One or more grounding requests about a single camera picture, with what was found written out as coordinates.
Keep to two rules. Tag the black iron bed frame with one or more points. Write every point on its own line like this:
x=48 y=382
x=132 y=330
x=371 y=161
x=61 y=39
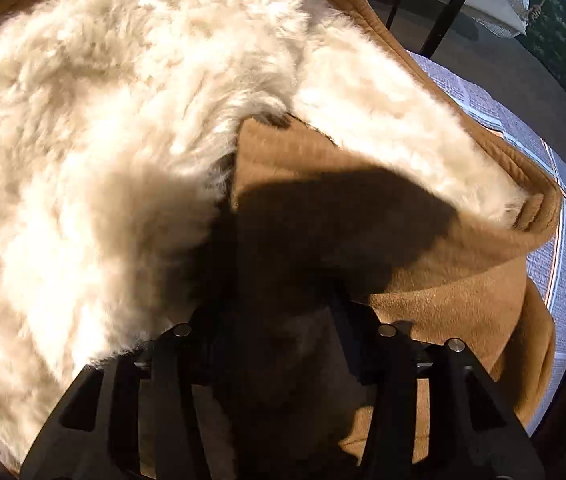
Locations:
x=450 y=10

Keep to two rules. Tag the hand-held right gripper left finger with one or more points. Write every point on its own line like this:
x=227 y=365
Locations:
x=168 y=385

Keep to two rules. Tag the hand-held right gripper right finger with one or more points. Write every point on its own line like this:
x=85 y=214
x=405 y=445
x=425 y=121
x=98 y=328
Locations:
x=393 y=385

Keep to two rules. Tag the brown fur-lined suede coat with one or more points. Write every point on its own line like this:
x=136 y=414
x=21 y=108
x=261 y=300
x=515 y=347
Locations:
x=113 y=135

